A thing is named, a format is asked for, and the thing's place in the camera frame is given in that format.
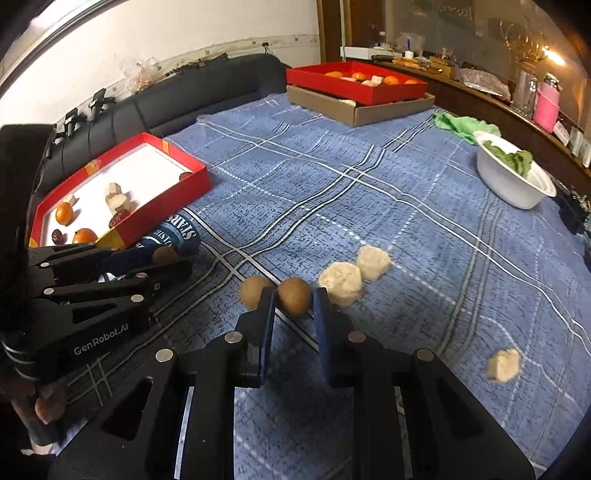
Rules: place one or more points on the red tray with white inside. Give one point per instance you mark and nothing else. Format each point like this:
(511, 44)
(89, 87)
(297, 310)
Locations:
(147, 170)

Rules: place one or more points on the brown kiwi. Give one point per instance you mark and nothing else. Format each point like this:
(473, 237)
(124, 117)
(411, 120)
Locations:
(251, 290)
(295, 297)
(164, 255)

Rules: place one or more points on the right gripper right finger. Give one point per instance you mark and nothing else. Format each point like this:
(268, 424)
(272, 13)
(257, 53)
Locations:
(410, 410)

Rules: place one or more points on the blue plaid tablecloth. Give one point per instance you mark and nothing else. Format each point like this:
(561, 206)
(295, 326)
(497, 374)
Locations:
(501, 295)

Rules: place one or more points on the pink cup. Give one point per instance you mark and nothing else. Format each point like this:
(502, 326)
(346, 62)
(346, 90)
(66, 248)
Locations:
(547, 103)

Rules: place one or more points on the black sofa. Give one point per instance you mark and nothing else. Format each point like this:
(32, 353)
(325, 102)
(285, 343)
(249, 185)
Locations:
(29, 165)

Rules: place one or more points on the person's left hand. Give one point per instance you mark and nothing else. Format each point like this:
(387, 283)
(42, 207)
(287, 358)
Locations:
(46, 403)

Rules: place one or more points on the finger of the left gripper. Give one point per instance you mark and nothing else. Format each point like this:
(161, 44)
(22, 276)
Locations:
(153, 281)
(115, 267)

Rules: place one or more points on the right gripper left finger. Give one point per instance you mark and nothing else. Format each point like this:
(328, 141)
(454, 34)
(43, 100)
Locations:
(175, 417)

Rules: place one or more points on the wooden sideboard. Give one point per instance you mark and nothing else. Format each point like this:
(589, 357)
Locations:
(548, 152)

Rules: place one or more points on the brown cardboard box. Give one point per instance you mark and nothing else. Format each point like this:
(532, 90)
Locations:
(354, 115)

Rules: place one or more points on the white bowl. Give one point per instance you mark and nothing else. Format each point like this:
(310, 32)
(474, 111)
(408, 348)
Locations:
(522, 193)

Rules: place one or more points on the green cloth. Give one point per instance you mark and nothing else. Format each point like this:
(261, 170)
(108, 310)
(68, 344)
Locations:
(464, 127)

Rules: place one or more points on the orange tangerine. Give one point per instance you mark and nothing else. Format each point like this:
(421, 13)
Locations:
(64, 213)
(84, 236)

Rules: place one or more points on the black device on table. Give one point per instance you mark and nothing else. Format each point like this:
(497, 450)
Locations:
(574, 210)

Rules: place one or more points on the far red tray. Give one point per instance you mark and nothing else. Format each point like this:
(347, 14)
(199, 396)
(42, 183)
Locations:
(367, 84)

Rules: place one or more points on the green leaves in bowl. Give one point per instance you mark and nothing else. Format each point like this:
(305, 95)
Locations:
(519, 161)

